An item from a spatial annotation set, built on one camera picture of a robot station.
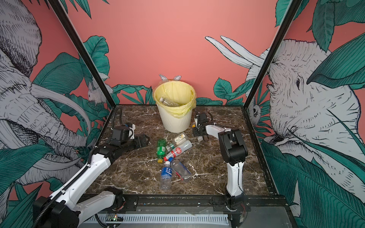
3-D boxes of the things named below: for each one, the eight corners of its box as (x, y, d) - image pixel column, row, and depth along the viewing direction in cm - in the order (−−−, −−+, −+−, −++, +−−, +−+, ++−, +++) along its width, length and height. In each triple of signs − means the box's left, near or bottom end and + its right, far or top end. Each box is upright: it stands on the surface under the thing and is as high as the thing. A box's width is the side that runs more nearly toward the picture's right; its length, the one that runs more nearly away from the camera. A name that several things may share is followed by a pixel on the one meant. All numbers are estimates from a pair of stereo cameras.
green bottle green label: (156, 163, 90) (154, 159, 86) (159, 142, 100) (157, 137, 96) (165, 163, 90) (164, 159, 86) (167, 142, 100) (166, 137, 96)
